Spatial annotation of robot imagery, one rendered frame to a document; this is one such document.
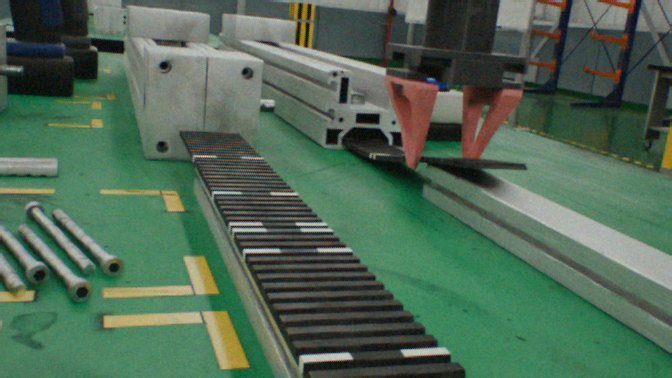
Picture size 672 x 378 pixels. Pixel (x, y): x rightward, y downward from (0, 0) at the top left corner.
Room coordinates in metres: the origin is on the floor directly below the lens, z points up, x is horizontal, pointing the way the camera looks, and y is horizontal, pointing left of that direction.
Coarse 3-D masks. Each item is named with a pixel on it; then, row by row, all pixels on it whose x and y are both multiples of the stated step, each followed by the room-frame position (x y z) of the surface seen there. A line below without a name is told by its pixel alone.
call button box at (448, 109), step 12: (444, 96) 0.89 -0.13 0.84; (456, 96) 0.89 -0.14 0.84; (444, 108) 0.89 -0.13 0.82; (456, 108) 0.89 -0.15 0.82; (432, 120) 0.88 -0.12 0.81; (444, 120) 0.89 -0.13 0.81; (456, 120) 0.89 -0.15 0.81; (432, 132) 0.88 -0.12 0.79; (444, 132) 0.89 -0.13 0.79; (456, 132) 0.89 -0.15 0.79
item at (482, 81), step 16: (448, 64) 0.56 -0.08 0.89; (464, 64) 0.55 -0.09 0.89; (480, 64) 0.56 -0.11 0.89; (496, 64) 0.56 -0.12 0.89; (448, 80) 0.55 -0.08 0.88; (464, 80) 0.56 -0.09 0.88; (480, 80) 0.56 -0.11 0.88; (496, 80) 0.56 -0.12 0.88; (464, 96) 0.62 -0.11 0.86; (480, 96) 0.60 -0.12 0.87; (496, 96) 0.57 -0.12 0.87; (512, 96) 0.57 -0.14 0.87; (464, 112) 0.62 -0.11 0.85; (480, 112) 0.62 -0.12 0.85; (496, 112) 0.57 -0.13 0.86; (464, 128) 0.61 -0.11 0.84; (480, 128) 0.59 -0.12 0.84; (496, 128) 0.58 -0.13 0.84; (464, 144) 0.61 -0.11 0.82; (480, 144) 0.58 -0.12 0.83
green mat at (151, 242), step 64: (0, 128) 0.68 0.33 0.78; (64, 128) 0.72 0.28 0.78; (128, 128) 0.75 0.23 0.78; (512, 128) 1.08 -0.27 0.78; (64, 192) 0.48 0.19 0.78; (192, 192) 0.51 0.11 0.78; (320, 192) 0.55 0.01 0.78; (384, 192) 0.57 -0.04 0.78; (576, 192) 0.65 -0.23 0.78; (640, 192) 0.68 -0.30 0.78; (64, 256) 0.35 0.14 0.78; (128, 256) 0.36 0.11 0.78; (384, 256) 0.41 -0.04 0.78; (448, 256) 0.42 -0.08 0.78; (512, 256) 0.43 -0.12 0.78; (64, 320) 0.28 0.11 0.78; (448, 320) 0.32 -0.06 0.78; (512, 320) 0.33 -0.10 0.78; (576, 320) 0.34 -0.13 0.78
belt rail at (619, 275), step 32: (448, 192) 0.54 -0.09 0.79; (480, 192) 0.49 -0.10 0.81; (512, 192) 0.49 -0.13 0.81; (480, 224) 0.48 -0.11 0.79; (512, 224) 0.44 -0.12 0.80; (544, 224) 0.41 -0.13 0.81; (576, 224) 0.42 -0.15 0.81; (544, 256) 0.41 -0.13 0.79; (576, 256) 0.38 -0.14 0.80; (608, 256) 0.36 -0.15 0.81; (640, 256) 0.36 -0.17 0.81; (576, 288) 0.37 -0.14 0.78; (608, 288) 0.36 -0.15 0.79; (640, 288) 0.33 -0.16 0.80; (640, 320) 0.33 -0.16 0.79
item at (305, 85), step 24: (240, 48) 1.26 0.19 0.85; (264, 48) 1.08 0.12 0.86; (288, 48) 1.23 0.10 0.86; (264, 72) 1.06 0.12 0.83; (288, 72) 0.96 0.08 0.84; (312, 72) 0.81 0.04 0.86; (336, 72) 0.76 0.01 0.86; (360, 72) 0.87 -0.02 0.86; (384, 72) 0.80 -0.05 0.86; (264, 96) 1.05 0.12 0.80; (288, 96) 0.95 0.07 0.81; (312, 96) 0.80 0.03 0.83; (336, 96) 0.76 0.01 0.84; (360, 96) 0.81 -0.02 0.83; (384, 96) 0.79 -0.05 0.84; (288, 120) 0.90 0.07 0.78; (312, 120) 0.80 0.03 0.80; (336, 120) 0.76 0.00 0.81; (360, 120) 0.79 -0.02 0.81; (384, 120) 0.77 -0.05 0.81; (336, 144) 0.76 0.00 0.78
